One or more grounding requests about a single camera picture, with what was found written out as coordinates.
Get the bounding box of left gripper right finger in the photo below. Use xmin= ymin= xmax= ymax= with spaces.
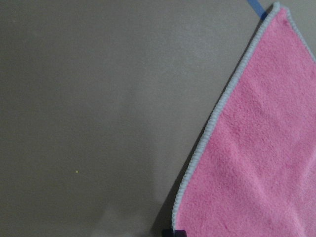
xmin=174 ymin=230 xmax=187 ymax=237

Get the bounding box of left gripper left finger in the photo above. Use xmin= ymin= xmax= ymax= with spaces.
xmin=161 ymin=229 xmax=172 ymax=237

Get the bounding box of pink towel with grey edging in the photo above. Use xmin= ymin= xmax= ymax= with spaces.
xmin=172 ymin=2 xmax=316 ymax=237

